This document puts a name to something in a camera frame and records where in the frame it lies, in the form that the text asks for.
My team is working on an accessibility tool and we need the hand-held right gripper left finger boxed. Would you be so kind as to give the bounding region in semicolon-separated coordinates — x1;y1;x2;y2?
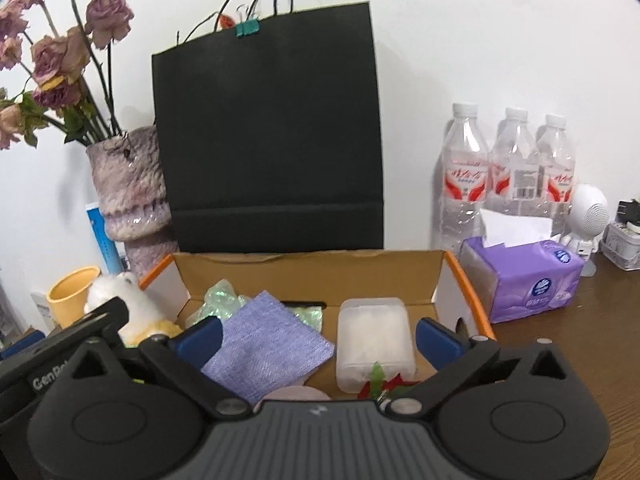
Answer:
57;316;251;421

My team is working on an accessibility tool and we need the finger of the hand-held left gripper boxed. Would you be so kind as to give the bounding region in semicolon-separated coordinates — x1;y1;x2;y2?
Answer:
0;329;47;361
47;296;131;347

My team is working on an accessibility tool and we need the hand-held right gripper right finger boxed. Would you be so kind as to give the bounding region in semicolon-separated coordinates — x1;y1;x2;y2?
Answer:
387;317;581;421

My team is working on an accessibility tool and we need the white and yellow plush toy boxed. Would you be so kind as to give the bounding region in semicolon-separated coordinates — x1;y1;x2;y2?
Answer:
82;271;183;347

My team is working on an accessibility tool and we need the iridescent wrapping film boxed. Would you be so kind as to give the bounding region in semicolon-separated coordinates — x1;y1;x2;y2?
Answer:
186;280;326;333

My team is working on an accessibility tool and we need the translucent plastic swab box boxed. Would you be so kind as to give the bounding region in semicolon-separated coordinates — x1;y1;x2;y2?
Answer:
336;297;417;395

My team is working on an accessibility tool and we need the purple woven cloth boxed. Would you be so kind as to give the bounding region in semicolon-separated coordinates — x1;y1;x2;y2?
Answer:
200;290;336;405

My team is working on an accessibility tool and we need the red rose hair clip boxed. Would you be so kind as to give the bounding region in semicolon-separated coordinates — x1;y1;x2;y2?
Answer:
357;362;423;403

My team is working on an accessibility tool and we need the pink round jar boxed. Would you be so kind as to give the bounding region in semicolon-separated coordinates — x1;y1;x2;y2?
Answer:
252;385;333;406

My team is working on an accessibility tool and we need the orange cardboard box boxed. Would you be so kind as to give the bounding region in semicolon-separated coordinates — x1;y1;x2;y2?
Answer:
139;249;497;401

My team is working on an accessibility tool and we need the yellow cup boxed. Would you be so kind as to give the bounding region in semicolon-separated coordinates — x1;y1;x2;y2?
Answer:
46;266;103;332

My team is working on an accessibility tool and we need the purple tissue pack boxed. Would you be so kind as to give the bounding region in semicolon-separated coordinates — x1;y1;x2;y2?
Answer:
459;208;586;324

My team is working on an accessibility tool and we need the clear water bottle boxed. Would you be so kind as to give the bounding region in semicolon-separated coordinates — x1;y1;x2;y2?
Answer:
487;107;541;218
537;114;577;236
440;102;490;253

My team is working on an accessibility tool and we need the white robot speaker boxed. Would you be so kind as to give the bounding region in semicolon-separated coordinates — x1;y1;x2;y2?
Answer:
560;184;611;278

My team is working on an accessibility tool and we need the clear plastic organizer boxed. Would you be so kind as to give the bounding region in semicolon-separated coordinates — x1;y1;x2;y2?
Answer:
600;220;640;272

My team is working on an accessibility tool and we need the black paper bag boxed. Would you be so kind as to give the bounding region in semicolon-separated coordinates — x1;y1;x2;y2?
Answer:
151;0;385;255

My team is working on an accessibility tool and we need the black power adapter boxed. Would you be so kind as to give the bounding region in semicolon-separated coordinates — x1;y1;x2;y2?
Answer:
616;200;640;226

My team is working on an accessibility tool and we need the dried pink roses bouquet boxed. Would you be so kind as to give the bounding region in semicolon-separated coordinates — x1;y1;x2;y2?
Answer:
0;0;136;151

